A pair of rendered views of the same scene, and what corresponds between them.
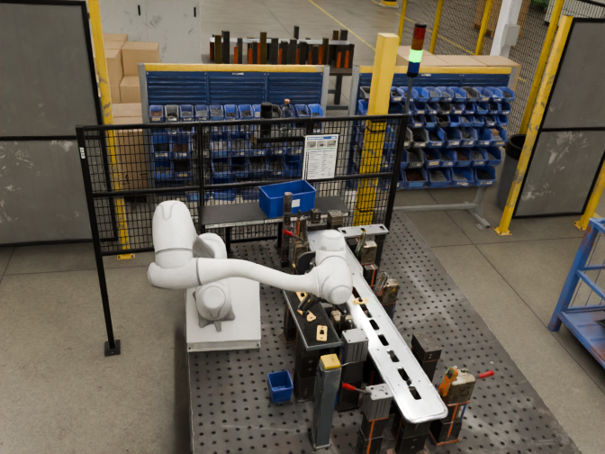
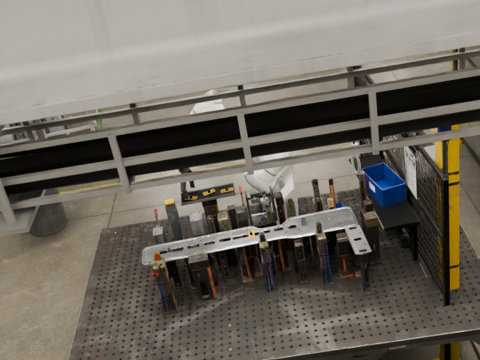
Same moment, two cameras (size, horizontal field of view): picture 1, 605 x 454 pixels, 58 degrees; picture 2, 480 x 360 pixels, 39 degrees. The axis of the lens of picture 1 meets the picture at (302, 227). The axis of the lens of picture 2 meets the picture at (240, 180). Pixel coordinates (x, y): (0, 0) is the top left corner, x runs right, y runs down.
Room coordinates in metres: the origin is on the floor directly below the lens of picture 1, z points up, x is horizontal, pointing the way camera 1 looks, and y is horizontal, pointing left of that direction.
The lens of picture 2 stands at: (3.17, -3.68, 3.47)
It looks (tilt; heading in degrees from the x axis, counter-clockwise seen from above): 30 degrees down; 108
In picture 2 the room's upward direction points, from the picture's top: 11 degrees counter-clockwise
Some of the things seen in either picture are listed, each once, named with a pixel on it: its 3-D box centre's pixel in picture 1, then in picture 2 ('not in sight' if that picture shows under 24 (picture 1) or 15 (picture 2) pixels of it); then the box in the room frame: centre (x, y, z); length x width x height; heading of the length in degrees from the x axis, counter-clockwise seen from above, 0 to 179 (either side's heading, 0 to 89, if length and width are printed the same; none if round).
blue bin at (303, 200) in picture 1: (286, 198); (383, 184); (2.89, 0.10, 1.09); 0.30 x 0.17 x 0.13; 119
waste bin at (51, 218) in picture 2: not in sight; (37, 195); (-0.49, 1.23, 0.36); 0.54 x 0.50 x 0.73; 104
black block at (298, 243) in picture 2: (367, 288); (301, 261); (2.39, -0.38, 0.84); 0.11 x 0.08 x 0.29; 109
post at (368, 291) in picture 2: (377, 249); (364, 271); (2.78, -0.47, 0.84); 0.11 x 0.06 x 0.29; 109
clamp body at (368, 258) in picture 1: (365, 269); (323, 257); (2.53, -0.37, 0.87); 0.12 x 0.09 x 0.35; 109
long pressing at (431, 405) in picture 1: (363, 304); (248, 236); (2.06, -0.32, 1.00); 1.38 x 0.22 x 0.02; 19
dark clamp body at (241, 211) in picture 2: not in sight; (245, 232); (1.98, -0.13, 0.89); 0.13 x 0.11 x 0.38; 109
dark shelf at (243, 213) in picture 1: (275, 211); (381, 188); (2.86, 0.17, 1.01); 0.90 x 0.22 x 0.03; 109
